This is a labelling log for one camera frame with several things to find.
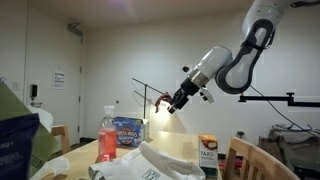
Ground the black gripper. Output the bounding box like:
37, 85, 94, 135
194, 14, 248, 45
166, 78, 199, 114

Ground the beige cardboard box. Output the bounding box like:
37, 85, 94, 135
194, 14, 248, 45
143, 119, 150, 140

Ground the blue snack box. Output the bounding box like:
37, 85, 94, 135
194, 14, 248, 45
113, 117, 148, 147

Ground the white orange Tazo tea box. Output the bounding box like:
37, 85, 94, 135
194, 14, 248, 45
198, 134, 218, 177

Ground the white paper bag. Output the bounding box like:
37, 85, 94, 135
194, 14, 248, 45
88, 143, 206, 180

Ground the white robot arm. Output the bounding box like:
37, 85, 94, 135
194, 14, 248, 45
168, 0, 320, 114

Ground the green bag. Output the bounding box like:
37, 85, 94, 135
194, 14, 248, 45
0, 83, 57, 180

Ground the desk lamp with red shade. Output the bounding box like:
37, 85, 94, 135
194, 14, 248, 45
133, 78, 171, 130

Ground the pink liquid spray bottle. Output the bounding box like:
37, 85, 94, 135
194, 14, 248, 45
98, 105, 117, 161

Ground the wooden chair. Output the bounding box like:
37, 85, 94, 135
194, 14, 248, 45
222, 137, 300, 180
51, 125, 71, 154

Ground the wooden chair far left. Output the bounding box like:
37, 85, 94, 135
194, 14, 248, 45
51, 125, 71, 154

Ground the white door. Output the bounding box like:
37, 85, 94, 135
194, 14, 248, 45
27, 7, 82, 145

